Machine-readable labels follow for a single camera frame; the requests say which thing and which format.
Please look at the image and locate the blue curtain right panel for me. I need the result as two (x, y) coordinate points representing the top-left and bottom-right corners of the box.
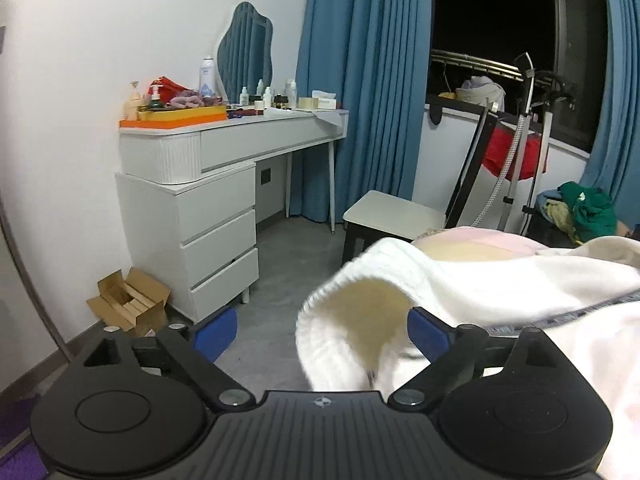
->
(582, 0), (639, 204)

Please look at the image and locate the white stool with black legs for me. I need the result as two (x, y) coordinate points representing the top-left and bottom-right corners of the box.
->
(342, 190), (446, 264)

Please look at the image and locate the pastel rainbow bed sheet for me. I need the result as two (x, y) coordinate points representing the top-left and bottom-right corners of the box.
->
(411, 226), (568, 262)

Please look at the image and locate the orange tray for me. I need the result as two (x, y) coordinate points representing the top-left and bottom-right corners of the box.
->
(119, 105), (228, 130)

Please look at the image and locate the white dressing table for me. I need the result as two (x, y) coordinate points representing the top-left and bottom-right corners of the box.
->
(116, 110), (349, 322)

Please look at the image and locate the pump lotion bottle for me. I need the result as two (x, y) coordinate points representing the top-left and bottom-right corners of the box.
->
(122, 81), (143, 122)

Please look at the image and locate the white hooded sweatshirt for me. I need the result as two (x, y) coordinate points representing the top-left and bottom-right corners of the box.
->
(295, 236), (639, 479)

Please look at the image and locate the red cloth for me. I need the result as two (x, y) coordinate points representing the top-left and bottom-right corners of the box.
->
(482, 127), (549, 181)

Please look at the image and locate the wavy edged mirror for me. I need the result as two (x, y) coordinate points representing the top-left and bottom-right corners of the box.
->
(217, 1), (273, 103)

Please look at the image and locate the tissue box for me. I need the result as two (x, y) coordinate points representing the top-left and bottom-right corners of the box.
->
(311, 90), (337, 110)

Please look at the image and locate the blue curtain panel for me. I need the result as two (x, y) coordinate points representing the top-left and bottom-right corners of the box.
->
(582, 0), (639, 204)
(291, 0), (433, 222)

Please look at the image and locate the blue curtain left panel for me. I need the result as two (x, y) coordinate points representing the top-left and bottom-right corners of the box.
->
(291, 0), (433, 222)

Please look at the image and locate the white spray can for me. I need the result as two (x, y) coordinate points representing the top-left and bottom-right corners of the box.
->
(198, 56), (216, 98)

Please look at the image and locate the green garment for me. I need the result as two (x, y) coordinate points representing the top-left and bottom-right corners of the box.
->
(558, 181), (617, 243)

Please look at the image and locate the open cardboard box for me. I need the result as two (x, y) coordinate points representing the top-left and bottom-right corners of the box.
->
(87, 268), (170, 337)

